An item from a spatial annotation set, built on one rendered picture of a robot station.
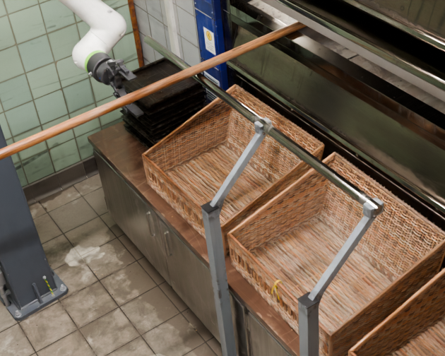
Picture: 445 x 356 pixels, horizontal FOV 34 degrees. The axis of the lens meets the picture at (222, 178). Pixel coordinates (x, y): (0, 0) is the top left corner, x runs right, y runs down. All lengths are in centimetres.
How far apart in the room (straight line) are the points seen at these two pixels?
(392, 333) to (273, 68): 110
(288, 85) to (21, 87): 146
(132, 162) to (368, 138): 110
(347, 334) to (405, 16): 93
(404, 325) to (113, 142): 157
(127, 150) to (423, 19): 156
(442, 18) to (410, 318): 88
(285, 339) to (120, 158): 118
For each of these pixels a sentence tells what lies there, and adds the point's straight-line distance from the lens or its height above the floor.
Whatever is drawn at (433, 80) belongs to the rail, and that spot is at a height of 143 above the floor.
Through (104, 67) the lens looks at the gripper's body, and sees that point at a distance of 250.
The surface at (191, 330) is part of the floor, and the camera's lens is 317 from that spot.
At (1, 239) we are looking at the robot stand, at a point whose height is 44.
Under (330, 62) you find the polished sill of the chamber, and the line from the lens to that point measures 247.
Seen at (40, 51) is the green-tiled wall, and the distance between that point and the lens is 362.
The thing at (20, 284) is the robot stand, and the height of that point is 16.
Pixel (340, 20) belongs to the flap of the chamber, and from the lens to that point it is 224.
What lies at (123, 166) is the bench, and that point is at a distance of 309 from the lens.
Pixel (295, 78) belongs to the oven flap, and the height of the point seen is 103.
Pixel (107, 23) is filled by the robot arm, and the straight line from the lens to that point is 260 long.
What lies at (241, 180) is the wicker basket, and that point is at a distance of 291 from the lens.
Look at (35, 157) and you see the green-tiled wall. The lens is 386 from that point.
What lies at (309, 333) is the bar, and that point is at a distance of 204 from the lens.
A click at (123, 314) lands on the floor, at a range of 328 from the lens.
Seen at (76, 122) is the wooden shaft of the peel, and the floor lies 119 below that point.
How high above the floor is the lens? 245
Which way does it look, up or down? 39 degrees down
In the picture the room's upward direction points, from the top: 7 degrees counter-clockwise
